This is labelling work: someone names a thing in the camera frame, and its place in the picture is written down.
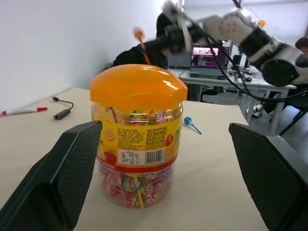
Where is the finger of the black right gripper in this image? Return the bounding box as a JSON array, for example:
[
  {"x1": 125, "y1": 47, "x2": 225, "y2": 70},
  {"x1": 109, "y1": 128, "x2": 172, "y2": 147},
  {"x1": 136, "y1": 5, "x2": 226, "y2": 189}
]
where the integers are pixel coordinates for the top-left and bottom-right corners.
[{"x1": 143, "y1": 35, "x2": 170, "y2": 50}]

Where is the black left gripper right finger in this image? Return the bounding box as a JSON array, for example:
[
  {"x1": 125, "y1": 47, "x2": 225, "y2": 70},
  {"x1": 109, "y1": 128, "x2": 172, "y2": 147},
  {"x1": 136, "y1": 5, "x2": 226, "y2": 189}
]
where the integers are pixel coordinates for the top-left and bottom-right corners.
[{"x1": 228, "y1": 122, "x2": 308, "y2": 231}]

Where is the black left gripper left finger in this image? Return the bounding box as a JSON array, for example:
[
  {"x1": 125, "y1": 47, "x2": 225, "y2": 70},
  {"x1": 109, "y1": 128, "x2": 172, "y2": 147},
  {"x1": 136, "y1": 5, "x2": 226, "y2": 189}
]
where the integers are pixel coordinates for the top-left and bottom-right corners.
[{"x1": 0, "y1": 120, "x2": 103, "y2": 231}]

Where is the orange lollipop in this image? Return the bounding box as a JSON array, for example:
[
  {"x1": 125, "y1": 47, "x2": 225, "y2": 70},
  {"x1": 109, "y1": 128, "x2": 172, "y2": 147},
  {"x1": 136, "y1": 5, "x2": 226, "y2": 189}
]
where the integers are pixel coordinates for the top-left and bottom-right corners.
[{"x1": 132, "y1": 26, "x2": 152, "y2": 65}]

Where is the orange plastic jar lid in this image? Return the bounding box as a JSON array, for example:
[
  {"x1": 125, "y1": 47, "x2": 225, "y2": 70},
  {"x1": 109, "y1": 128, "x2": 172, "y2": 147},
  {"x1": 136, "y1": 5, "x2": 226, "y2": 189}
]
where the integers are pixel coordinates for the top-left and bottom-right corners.
[{"x1": 90, "y1": 64, "x2": 188, "y2": 104}]

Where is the clear plastic lollipop jar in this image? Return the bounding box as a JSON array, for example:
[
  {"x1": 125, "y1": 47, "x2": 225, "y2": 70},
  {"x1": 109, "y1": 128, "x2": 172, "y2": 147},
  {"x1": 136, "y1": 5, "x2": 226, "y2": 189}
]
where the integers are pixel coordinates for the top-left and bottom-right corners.
[{"x1": 90, "y1": 97, "x2": 184, "y2": 209}]

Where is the grey laptop lid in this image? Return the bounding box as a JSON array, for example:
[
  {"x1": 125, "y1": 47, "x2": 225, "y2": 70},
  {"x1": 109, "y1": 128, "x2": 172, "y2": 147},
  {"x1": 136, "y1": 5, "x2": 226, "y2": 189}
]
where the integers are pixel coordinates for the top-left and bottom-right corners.
[{"x1": 167, "y1": 51, "x2": 193, "y2": 70}]

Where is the person in black clothes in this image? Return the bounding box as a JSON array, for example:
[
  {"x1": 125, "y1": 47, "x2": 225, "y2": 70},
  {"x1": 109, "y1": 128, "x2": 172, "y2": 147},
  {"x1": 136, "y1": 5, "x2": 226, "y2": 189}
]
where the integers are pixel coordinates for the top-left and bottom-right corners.
[{"x1": 112, "y1": 11, "x2": 170, "y2": 71}]

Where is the open laptop with bright screen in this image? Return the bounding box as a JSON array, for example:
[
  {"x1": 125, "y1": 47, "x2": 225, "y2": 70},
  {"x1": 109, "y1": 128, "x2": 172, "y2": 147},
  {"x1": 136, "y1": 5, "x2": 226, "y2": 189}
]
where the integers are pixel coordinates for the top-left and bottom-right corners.
[{"x1": 189, "y1": 45, "x2": 232, "y2": 78}]

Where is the black cup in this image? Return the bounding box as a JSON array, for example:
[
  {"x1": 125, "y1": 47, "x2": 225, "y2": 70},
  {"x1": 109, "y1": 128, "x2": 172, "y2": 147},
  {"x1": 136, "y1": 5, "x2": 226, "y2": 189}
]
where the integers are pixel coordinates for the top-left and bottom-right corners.
[{"x1": 232, "y1": 54, "x2": 243, "y2": 71}]

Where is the grey usb network adapter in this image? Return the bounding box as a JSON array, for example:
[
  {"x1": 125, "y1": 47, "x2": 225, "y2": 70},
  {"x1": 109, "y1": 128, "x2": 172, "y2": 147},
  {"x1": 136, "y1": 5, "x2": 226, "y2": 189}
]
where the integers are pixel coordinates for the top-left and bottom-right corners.
[{"x1": 51, "y1": 96, "x2": 75, "y2": 121}]

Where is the black and white sneaker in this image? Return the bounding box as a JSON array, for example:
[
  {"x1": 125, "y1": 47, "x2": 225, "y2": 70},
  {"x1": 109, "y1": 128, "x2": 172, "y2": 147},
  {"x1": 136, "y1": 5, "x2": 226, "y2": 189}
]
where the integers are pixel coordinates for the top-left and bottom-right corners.
[{"x1": 251, "y1": 104, "x2": 264, "y2": 119}]

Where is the red whiteboard marker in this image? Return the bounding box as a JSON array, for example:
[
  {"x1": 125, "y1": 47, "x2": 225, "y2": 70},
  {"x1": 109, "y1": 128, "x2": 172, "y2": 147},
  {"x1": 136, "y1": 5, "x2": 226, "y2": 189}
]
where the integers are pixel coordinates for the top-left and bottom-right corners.
[{"x1": 1, "y1": 106, "x2": 48, "y2": 116}]

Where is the grey office desk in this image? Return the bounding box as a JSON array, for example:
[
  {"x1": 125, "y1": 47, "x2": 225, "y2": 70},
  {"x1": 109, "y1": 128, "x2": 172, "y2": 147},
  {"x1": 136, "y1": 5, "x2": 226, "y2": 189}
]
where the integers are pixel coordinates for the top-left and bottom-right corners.
[{"x1": 167, "y1": 66, "x2": 298, "y2": 132}]

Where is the blue wrapped lollipop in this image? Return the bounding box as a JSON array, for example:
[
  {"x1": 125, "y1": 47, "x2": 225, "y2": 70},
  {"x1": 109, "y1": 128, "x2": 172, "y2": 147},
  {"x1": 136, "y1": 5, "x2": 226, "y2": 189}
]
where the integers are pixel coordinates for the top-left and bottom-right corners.
[{"x1": 183, "y1": 116, "x2": 203, "y2": 135}]

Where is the seated person with dark hair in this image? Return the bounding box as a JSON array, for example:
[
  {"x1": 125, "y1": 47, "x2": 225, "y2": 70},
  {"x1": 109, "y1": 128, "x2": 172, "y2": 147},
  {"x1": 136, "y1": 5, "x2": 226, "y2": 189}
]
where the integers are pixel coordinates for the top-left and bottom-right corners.
[{"x1": 294, "y1": 37, "x2": 308, "y2": 57}]

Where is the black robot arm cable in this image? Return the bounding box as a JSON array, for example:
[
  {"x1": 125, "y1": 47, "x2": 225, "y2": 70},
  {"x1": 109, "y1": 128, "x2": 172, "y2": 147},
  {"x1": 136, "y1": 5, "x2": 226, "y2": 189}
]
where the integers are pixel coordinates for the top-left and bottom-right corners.
[{"x1": 190, "y1": 19, "x2": 308, "y2": 103}]

